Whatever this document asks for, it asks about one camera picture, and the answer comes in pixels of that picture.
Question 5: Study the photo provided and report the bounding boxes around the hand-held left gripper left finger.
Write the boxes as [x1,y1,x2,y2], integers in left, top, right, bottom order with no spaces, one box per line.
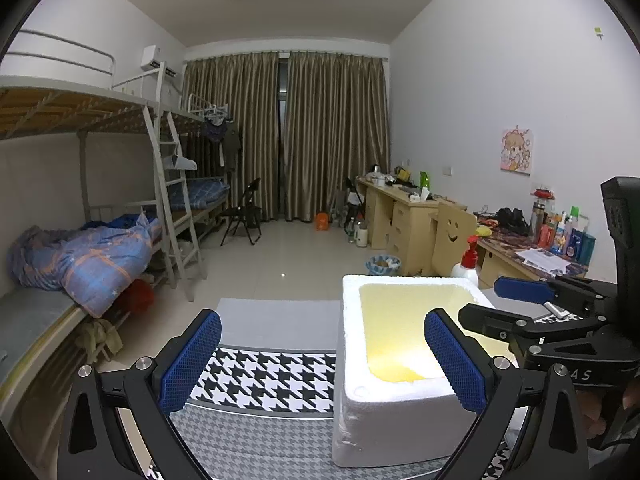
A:
[57,308,223,480]

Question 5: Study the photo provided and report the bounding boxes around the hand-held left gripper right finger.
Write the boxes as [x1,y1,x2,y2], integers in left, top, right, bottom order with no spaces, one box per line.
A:
[424,308,608,480]

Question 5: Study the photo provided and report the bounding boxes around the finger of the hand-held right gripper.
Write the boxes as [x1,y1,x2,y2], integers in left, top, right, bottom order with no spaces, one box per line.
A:
[458,302,608,356]
[493,275,618,317]

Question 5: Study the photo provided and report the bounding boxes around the white foam box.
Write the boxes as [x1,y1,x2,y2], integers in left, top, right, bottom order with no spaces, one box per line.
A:
[331,274,518,468]

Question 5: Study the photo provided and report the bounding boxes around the person's right hand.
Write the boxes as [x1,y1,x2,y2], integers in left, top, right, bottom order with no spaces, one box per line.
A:
[579,375,640,440]

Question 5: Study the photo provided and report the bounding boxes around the printed paper sheets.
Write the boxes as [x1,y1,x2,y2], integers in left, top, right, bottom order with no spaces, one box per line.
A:
[515,247,571,276]

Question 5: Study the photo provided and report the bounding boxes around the wooden desk patterned top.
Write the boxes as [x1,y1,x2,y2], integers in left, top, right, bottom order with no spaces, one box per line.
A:
[472,210,591,291]

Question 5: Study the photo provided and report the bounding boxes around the group of toiletry bottles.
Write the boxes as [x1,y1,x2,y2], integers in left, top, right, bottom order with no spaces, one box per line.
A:
[530,187,598,263]

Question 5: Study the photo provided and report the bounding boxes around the white lotion pump bottle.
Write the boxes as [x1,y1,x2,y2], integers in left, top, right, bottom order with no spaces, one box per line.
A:
[450,236,480,288]

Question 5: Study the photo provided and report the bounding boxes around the black white houndstooth mat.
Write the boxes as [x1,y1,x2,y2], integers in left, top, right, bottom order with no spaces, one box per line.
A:
[145,290,591,480]

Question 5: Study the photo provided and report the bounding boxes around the black bag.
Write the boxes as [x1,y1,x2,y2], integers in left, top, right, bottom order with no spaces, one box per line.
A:
[495,207,531,233]

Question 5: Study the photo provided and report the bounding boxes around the steel thermos flask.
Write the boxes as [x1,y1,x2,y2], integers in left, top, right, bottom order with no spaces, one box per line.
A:
[531,199,546,243]

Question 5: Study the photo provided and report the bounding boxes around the red cloth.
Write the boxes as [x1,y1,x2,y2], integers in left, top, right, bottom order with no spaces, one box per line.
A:
[120,280,156,313]

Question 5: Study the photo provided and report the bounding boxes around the wooden smiley face chair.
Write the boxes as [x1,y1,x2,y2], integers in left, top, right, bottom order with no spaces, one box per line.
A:
[431,202,478,276]

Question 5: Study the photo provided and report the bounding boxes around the olive cloth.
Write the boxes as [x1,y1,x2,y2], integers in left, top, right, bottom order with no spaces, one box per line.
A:
[77,317,123,366]

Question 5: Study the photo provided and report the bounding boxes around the blue waste basket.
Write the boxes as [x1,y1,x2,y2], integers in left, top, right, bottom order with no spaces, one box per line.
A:
[366,255,402,276]

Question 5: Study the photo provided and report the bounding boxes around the light wooden desk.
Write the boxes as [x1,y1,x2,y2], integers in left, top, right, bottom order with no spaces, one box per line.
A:
[355,175,468,276]

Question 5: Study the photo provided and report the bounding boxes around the blue plaid blanket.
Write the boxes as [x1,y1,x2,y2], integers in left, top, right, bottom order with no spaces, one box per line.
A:
[7,212,163,318]

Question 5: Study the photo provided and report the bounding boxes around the black folding chair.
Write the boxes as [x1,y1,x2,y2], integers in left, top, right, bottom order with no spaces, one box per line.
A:
[330,177,368,226]
[217,177,263,246]

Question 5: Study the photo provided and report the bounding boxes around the white bunk bed ladder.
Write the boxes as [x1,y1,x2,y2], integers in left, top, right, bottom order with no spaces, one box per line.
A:
[142,62,207,303]

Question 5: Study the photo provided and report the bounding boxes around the blue checked bedding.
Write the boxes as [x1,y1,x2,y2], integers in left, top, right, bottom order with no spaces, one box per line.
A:
[165,177,231,211]

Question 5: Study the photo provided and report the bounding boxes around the hanging dark clothes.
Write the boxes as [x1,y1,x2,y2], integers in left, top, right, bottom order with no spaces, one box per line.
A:
[202,117,243,171]

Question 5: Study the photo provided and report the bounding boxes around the brown curtain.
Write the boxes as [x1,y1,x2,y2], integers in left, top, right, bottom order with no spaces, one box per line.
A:
[285,52,391,223]
[182,52,288,221]

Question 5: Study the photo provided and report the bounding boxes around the white metal bunk bed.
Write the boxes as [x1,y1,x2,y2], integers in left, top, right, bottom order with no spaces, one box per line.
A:
[160,92,241,241]
[0,30,211,461]

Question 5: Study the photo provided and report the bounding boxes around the white air conditioner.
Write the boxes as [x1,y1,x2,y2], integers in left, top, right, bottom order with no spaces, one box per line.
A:
[141,46,179,77]

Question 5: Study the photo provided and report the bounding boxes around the pink cartoon wall poster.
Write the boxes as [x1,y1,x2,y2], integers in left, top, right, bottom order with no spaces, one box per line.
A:
[500,127,536,176]

